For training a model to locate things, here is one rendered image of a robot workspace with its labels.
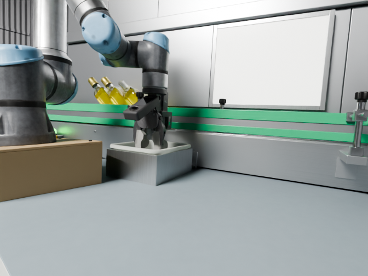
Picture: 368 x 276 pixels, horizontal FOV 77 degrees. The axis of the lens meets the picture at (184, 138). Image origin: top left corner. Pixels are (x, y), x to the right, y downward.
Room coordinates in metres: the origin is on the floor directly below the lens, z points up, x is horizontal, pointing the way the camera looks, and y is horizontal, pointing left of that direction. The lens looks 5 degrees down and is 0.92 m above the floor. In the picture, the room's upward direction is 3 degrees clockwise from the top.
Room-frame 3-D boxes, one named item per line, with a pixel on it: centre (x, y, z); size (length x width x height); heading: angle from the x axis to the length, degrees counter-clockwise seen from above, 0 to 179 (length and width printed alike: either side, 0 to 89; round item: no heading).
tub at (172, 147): (0.71, 0.09, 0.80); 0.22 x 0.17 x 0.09; 154
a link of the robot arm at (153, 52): (0.69, 0.10, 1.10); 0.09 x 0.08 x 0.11; 89
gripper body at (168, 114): (0.70, 0.09, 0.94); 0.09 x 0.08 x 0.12; 155
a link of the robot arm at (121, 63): (0.67, 0.20, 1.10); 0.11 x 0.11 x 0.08; 89
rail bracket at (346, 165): (0.57, -0.42, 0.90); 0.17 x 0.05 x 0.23; 154
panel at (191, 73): (1.03, -0.09, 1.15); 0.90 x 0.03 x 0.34; 64
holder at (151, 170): (0.74, 0.08, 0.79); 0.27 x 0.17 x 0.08; 154
